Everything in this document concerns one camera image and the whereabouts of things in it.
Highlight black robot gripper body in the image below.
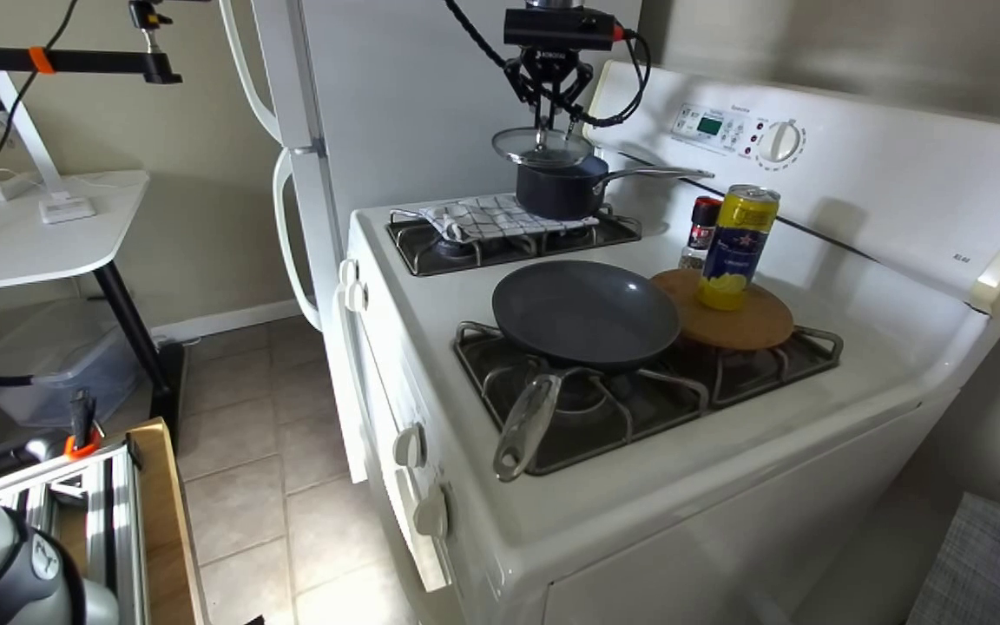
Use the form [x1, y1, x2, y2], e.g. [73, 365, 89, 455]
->
[504, 5, 626, 97]

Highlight glass pot lid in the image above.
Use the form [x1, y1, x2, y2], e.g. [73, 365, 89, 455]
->
[492, 129, 593, 168]

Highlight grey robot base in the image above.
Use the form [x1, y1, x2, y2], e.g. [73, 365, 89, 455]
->
[0, 507, 118, 625]

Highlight dark blue saucepan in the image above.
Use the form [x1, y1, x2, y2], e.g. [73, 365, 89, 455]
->
[514, 155, 705, 218]

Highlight patterned dish towel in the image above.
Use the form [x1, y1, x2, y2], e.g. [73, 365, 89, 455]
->
[391, 195, 593, 243]

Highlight white refrigerator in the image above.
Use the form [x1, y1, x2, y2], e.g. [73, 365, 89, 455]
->
[216, 0, 645, 485]

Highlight small red spice jar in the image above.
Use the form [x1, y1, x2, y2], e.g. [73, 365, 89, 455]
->
[685, 198, 721, 264]

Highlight rear black burner grate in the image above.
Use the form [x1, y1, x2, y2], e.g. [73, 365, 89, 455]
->
[387, 215, 637, 278]

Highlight black burner grate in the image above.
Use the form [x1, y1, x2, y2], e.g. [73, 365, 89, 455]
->
[387, 215, 637, 278]
[456, 323, 845, 476]

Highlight yellow blue canister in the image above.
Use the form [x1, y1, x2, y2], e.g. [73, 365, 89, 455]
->
[697, 184, 780, 314]

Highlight grey frying pan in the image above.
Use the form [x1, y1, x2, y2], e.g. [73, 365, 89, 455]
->
[492, 262, 681, 484]

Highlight round wooden trivet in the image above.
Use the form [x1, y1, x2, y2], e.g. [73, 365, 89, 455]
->
[654, 267, 794, 352]

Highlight front black burner grate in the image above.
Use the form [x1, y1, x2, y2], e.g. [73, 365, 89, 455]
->
[456, 323, 845, 476]

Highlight white gas stove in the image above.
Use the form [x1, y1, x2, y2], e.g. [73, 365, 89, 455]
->
[341, 65, 1000, 625]

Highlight clear plastic storage bin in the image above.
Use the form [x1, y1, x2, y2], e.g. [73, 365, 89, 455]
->
[0, 298, 144, 427]

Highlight white side table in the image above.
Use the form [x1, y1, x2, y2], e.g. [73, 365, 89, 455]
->
[0, 171, 184, 427]

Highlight orange black clamp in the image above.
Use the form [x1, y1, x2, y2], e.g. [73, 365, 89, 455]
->
[63, 394, 104, 458]

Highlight wooden metal cart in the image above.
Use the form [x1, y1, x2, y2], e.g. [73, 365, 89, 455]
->
[0, 421, 206, 625]

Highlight grey checkered cloth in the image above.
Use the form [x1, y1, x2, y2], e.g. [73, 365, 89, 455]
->
[908, 494, 1000, 625]

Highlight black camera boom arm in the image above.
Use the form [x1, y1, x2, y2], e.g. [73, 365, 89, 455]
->
[0, 46, 177, 82]

